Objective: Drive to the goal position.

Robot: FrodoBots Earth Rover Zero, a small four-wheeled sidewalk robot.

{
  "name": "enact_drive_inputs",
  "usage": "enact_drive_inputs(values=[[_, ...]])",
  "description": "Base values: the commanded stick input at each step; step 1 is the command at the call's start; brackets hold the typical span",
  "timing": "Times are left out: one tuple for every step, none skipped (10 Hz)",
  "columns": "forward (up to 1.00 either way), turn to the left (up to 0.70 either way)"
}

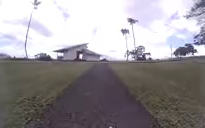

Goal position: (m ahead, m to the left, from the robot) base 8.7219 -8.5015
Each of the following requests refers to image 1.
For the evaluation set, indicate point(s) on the white building with sloped roof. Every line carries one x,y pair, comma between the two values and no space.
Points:
71,53

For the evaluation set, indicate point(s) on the dark asphalt path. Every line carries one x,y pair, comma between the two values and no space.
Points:
96,96

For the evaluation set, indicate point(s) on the bushy dark tree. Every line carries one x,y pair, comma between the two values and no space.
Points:
139,53

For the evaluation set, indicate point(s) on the low dark bush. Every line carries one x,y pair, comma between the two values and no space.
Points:
43,56
0,56

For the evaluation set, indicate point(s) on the robot's own part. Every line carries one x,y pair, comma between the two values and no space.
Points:
110,126

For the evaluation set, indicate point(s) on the green grass lawn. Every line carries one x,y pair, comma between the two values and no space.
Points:
23,80
170,83

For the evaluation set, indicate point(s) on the tall thin palm tree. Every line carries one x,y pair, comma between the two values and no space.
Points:
27,33

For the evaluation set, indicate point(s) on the dark flat-topped trees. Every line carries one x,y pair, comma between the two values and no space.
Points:
185,50

